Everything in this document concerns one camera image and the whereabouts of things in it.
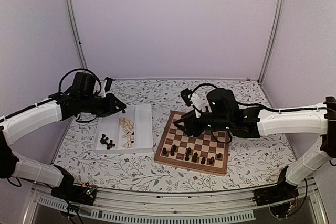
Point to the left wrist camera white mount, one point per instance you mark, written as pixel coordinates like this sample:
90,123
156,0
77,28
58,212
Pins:
106,85

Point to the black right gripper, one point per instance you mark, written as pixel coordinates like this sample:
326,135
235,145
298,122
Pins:
189,119

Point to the white plastic compartment tray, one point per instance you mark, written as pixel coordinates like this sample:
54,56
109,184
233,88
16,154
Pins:
141,115

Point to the pile of dark chess pieces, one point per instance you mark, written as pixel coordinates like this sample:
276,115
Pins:
108,143

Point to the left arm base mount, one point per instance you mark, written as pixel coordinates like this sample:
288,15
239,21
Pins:
69,191

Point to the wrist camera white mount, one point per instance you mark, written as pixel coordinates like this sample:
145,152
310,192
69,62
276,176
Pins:
192,99
106,85

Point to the front aluminium rail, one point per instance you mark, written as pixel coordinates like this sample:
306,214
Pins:
226,206

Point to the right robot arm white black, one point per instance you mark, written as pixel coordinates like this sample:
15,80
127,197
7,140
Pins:
254,120

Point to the left aluminium frame post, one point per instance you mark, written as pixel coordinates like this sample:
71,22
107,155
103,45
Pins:
75,33

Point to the right aluminium frame post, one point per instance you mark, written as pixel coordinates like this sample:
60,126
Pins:
271,41

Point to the wooden chess board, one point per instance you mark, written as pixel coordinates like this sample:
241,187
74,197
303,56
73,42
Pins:
206,145

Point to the pile of light chess pieces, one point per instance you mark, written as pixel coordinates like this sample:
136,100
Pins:
128,130

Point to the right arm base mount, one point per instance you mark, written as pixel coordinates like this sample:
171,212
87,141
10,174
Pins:
281,191

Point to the aluminium frame post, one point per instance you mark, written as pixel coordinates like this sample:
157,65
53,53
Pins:
271,41
75,33

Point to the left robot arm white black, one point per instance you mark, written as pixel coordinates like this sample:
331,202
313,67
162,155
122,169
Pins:
87,94

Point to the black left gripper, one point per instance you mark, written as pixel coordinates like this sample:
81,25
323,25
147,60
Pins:
111,105

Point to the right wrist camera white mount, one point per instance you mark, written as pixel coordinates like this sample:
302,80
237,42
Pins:
192,99

